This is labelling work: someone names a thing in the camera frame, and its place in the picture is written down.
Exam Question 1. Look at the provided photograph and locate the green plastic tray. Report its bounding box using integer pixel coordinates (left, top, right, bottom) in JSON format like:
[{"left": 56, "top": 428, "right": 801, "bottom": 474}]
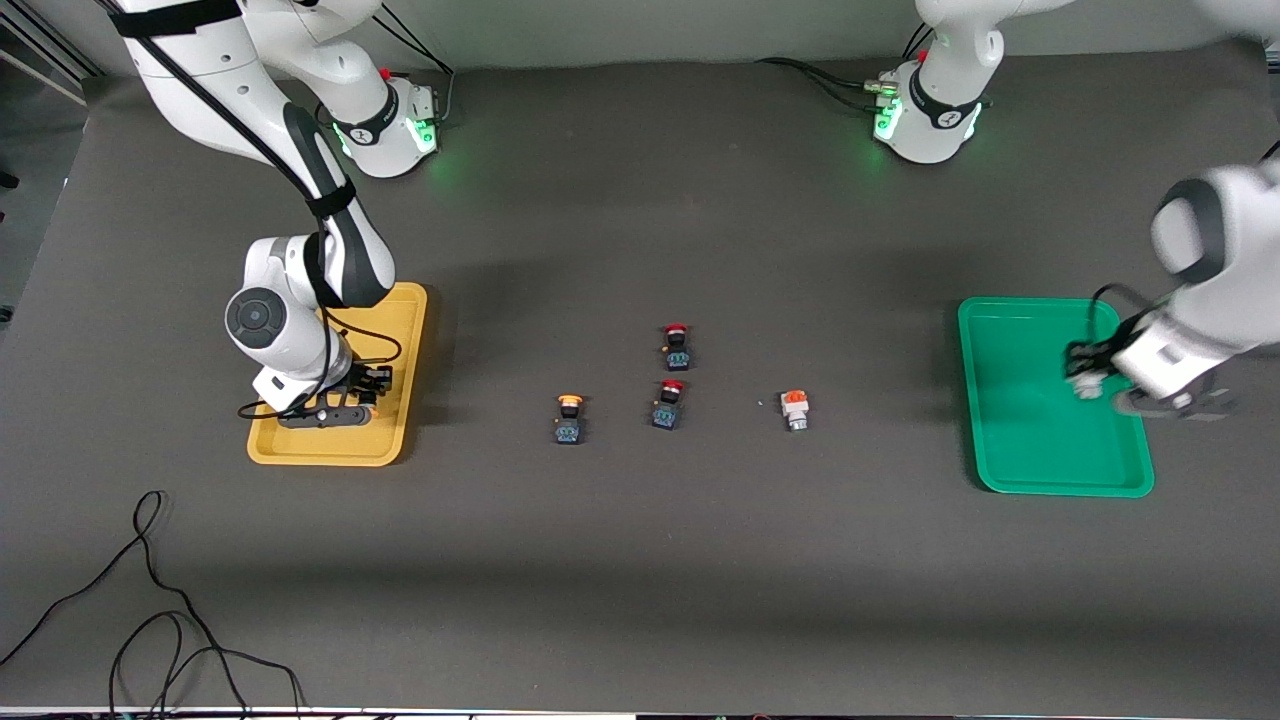
[{"left": 957, "top": 297, "right": 1156, "bottom": 499}]

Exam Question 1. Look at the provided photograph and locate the yellow plastic tray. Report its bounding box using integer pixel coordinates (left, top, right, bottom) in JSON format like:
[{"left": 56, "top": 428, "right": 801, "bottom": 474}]
[{"left": 247, "top": 282, "right": 429, "bottom": 468}]

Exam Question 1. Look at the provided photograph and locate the dark grey table mat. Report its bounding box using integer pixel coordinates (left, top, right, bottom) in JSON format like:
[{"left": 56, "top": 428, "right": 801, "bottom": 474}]
[{"left": 0, "top": 40, "right": 1280, "bottom": 716}]

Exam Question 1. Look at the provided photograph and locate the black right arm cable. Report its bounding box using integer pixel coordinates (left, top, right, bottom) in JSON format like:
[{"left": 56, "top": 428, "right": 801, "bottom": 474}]
[{"left": 100, "top": 0, "right": 403, "bottom": 421}]

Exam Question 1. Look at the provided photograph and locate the thin black loose cable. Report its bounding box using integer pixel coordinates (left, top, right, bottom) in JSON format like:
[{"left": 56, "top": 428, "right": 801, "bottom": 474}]
[{"left": 0, "top": 490, "right": 306, "bottom": 720}]

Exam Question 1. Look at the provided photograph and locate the grey metal frame rail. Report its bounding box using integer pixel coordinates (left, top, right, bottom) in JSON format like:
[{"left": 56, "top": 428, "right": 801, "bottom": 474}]
[{"left": 0, "top": 0, "right": 106, "bottom": 106}]

